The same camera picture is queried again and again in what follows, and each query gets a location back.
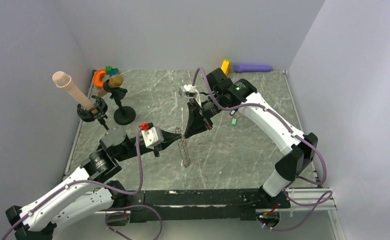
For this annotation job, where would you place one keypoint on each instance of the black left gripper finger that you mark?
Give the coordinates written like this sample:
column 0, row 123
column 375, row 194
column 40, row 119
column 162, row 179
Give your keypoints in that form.
column 166, row 142
column 170, row 136

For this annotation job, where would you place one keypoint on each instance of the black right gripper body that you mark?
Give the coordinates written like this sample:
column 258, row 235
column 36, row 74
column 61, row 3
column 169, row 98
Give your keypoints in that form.
column 210, row 107

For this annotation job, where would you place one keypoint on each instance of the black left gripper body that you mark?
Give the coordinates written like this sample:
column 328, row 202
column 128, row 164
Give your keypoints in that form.
column 132, row 149

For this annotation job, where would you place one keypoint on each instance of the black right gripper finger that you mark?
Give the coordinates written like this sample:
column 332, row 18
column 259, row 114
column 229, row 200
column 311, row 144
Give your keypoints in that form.
column 207, row 121
column 195, row 123

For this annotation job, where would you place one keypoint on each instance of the metal disc with keyrings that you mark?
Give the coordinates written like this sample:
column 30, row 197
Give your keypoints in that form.
column 183, row 149

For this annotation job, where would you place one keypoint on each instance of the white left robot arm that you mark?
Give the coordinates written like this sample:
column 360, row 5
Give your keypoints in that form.
column 89, row 188

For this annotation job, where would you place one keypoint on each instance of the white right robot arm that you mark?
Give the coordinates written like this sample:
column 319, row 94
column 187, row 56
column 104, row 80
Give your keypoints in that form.
column 241, row 96

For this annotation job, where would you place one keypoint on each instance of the green tag key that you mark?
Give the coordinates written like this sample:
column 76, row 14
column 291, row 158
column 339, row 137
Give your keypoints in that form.
column 234, row 120

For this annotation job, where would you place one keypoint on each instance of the black short microphone stand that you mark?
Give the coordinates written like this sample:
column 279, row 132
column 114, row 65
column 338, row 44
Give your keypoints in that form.
column 124, row 115

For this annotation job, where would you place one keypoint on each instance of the yellow block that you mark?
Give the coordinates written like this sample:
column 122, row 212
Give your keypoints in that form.
column 225, row 67

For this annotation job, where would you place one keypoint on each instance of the purple cylinder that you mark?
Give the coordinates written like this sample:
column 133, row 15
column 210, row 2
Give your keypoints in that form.
column 240, row 68

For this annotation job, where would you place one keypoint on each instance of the gold microphone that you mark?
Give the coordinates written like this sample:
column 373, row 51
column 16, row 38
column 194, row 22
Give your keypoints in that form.
column 114, row 82

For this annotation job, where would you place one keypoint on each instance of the orange horseshoe toy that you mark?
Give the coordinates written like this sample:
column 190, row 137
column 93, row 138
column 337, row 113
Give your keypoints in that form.
column 98, row 78

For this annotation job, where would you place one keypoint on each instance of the green blue toy bricks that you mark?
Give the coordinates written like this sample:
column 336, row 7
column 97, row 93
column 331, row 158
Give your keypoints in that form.
column 110, row 71

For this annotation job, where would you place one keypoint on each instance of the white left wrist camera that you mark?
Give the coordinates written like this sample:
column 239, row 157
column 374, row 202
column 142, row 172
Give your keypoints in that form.
column 152, row 135

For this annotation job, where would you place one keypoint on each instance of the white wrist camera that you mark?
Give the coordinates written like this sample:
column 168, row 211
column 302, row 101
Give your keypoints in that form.
column 152, row 135
column 190, row 91

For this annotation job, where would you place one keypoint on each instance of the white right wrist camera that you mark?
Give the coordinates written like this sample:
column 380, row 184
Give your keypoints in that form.
column 190, row 91

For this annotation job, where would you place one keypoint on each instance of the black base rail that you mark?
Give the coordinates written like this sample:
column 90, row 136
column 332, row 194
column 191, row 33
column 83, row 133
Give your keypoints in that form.
column 244, row 204

